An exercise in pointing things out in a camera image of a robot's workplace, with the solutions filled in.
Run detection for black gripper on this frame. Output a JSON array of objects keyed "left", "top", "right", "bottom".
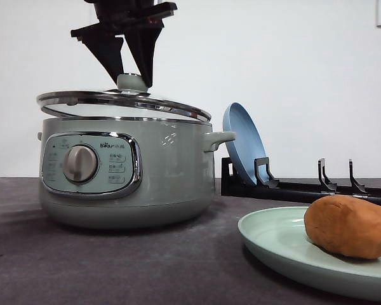
[{"left": 70, "top": 0, "right": 178, "bottom": 88}]

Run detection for glass steamer lid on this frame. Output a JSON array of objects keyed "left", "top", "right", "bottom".
[{"left": 36, "top": 74, "right": 211, "bottom": 122}]

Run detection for green plate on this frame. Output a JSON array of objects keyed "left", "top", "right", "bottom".
[{"left": 237, "top": 207, "right": 381, "bottom": 299}]

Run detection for brown potato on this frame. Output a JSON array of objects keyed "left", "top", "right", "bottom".
[{"left": 304, "top": 194, "right": 381, "bottom": 259}]

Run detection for green electric steamer pot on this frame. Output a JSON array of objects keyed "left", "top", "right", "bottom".
[{"left": 37, "top": 117, "right": 236, "bottom": 229}]

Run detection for blue plate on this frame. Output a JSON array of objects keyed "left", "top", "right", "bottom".
[{"left": 222, "top": 102, "right": 269, "bottom": 185}]

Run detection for black plate rack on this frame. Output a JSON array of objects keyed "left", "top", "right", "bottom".
[{"left": 221, "top": 156, "right": 381, "bottom": 204}]

